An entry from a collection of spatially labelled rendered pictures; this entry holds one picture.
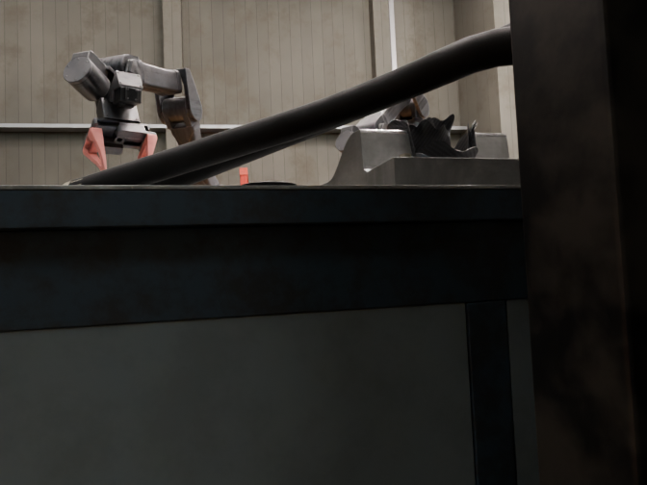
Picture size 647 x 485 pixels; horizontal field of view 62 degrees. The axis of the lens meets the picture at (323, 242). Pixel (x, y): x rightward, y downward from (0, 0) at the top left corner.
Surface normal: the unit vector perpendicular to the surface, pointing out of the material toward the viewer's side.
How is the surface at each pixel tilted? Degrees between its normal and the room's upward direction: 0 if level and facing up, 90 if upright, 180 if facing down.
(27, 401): 90
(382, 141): 83
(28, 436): 90
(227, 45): 90
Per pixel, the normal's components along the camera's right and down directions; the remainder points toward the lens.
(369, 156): 0.25, -0.18
